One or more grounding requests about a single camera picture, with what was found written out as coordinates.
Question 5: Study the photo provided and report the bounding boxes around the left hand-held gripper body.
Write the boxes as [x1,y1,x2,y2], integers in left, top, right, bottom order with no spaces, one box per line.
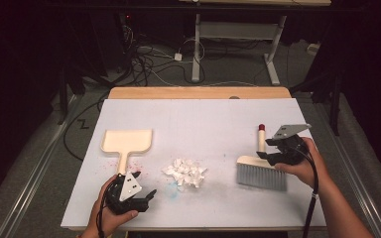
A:
[105,172,151,215]

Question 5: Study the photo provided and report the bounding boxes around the metal floor rail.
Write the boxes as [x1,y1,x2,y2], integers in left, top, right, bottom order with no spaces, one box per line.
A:
[0,94,81,238]
[313,98,381,238]

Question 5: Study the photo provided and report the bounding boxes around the black floor cable loop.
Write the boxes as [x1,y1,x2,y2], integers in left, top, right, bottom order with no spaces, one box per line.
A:
[63,94,109,163]

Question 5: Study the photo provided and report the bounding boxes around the cream plastic dustpan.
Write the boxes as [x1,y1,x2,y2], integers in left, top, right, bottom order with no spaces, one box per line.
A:
[99,129,154,176]

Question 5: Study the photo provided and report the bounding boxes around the wooden table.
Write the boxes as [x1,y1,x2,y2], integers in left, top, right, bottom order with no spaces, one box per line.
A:
[107,86,293,100]

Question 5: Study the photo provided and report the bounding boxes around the person's left hand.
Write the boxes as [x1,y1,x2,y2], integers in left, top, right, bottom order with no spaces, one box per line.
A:
[83,175,139,237]

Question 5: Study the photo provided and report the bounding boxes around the cream hand brush red cap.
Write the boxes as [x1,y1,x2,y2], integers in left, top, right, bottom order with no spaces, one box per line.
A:
[236,123,288,192]

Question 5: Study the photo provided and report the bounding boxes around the white floor cable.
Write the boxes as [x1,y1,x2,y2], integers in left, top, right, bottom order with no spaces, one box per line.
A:
[138,46,259,88]

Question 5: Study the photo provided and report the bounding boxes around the pile of white paper scraps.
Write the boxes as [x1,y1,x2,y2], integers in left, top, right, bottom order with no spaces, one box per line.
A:
[161,158,208,189]

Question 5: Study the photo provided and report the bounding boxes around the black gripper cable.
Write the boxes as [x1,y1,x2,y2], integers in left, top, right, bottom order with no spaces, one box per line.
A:
[96,179,112,238]
[294,145,320,238]

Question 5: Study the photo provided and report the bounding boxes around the person's right hand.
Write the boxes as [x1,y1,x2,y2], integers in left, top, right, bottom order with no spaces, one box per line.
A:
[274,137,331,189]

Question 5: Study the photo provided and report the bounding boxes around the tangle of black floor cables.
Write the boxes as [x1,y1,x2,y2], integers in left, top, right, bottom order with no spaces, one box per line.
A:
[120,24,207,87]

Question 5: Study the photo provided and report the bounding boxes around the white metal desk frame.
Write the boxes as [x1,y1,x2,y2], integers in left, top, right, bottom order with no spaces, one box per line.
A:
[178,0,332,86]

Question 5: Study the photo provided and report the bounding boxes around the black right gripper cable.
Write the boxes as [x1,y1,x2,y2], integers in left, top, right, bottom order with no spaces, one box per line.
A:
[294,145,320,238]

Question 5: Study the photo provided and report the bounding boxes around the black stand legs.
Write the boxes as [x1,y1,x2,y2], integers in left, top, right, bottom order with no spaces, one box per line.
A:
[290,63,342,137]
[57,62,115,126]

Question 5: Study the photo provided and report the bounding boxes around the white foam board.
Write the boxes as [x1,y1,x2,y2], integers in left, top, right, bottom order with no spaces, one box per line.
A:
[60,97,327,231]

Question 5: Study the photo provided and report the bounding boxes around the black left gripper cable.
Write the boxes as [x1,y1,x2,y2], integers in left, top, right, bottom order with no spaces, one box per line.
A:
[96,179,112,238]

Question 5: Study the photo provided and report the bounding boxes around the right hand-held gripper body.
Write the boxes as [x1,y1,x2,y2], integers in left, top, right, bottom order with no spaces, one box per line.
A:
[265,123,313,167]

